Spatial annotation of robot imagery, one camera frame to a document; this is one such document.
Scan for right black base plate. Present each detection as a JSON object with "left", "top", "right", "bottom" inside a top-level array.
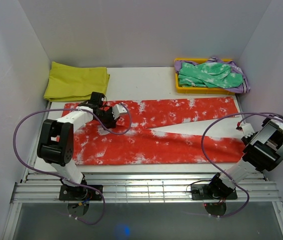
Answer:
[{"left": 186, "top": 183, "right": 238, "bottom": 201}]

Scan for yellow plastic bin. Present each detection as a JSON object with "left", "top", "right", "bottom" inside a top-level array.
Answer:
[{"left": 174, "top": 57, "right": 235, "bottom": 96}]

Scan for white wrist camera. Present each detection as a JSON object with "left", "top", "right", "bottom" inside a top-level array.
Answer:
[
  {"left": 236, "top": 122, "right": 256, "bottom": 139},
  {"left": 112, "top": 104, "right": 128, "bottom": 120}
]

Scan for purple striped garment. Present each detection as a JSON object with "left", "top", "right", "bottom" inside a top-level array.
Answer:
[{"left": 174, "top": 56, "right": 250, "bottom": 94}]

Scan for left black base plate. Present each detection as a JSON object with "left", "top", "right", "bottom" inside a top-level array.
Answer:
[{"left": 58, "top": 185, "right": 103, "bottom": 202}]

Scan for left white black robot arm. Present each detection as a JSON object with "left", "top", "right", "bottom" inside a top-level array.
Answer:
[{"left": 37, "top": 92, "right": 130, "bottom": 200}]

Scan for aluminium rail frame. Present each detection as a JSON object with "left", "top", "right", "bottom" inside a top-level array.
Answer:
[{"left": 2, "top": 99, "right": 283, "bottom": 240}]

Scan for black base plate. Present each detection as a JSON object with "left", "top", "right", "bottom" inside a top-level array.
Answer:
[
  {"left": 186, "top": 183, "right": 238, "bottom": 201},
  {"left": 58, "top": 185, "right": 103, "bottom": 202}
]

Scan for folded yellow-green trousers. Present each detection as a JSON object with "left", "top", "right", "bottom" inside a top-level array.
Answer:
[{"left": 43, "top": 61, "right": 110, "bottom": 102}]

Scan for green tie-dye trousers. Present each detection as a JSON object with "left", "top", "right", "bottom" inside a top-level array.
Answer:
[{"left": 177, "top": 62, "right": 244, "bottom": 89}]

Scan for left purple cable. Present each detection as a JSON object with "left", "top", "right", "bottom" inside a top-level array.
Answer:
[{"left": 12, "top": 102, "right": 133, "bottom": 225}]

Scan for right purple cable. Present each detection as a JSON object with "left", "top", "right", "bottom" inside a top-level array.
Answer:
[{"left": 183, "top": 111, "right": 283, "bottom": 219}]

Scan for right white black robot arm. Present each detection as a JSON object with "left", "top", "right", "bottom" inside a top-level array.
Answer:
[{"left": 207, "top": 116, "right": 283, "bottom": 199}]

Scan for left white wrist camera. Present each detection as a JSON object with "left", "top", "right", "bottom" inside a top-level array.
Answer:
[{"left": 112, "top": 104, "right": 128, "bottom": 120}]

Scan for red tie-dye trousers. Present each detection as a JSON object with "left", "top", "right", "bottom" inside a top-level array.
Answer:
[{"left": 73, "top": 96, "right": 244, "bottom": 166}]

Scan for purple cable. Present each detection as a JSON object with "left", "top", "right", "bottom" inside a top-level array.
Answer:
[
  {"left": 183, "top": 111, "right": 283, "bottom": 219},
  {"left": 12, "top": 102, "right": 133, "bottom": 225}
]

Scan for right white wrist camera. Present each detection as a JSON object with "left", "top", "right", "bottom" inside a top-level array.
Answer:
[{"left": 236, "top": 122, "right": 256, "bottom": 139}]

